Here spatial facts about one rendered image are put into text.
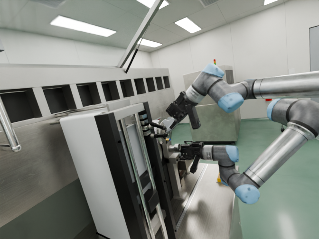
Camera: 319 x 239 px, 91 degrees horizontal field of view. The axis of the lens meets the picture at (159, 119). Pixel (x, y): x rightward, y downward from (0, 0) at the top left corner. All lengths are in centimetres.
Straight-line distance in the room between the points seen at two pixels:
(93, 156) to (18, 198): 31
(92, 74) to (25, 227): 71
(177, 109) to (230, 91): 22
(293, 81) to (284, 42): 462
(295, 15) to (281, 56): 88
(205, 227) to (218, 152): 31
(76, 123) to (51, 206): 39
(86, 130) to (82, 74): 41
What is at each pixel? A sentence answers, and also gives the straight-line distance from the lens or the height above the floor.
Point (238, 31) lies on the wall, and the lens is 527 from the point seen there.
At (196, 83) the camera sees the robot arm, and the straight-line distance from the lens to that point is 64.
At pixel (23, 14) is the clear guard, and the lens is 72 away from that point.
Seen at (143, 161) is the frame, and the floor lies 126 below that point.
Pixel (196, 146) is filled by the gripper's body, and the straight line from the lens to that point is 84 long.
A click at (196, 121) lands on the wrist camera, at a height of 130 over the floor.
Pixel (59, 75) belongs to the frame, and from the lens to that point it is 86.
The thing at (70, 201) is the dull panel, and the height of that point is 106.
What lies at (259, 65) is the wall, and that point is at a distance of 516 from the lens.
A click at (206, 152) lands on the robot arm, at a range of 80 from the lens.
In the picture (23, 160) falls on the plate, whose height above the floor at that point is 132.
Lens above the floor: 147
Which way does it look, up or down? 11 degrees down
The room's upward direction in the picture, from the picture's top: 12 degrees counter-clockwise
